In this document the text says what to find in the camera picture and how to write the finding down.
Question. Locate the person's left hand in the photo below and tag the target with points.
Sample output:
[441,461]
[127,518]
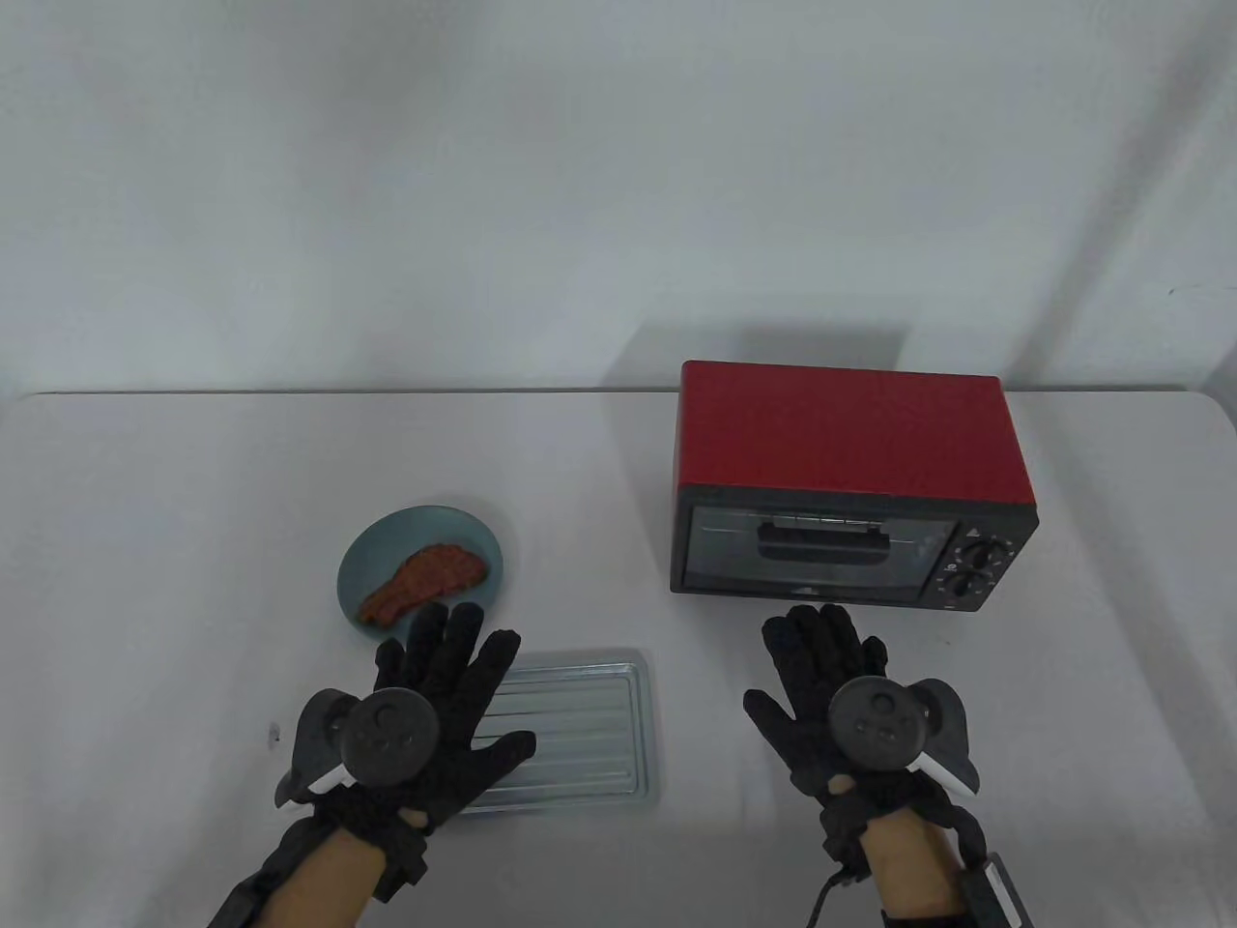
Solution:
[459,677]

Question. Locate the person's right hand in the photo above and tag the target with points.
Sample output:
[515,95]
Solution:
[802,667]

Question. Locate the brown steak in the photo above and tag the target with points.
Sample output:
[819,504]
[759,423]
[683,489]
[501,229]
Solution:
[430,575]

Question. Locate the metal baking tray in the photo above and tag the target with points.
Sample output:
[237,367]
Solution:
[589,725]

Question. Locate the teal plate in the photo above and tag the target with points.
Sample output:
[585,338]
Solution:
[396,536]

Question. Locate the red oven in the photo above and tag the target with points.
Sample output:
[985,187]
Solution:
[850,435]

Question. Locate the person's left forearm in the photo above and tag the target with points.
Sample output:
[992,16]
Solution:
[319,875]

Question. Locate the black hand tracker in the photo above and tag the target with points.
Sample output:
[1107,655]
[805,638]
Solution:
[875,725]
[387,739]

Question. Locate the black wrist sensor module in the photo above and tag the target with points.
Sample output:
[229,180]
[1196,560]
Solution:
[401,851]

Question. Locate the black box with white label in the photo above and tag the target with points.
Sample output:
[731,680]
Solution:
[1000,894]

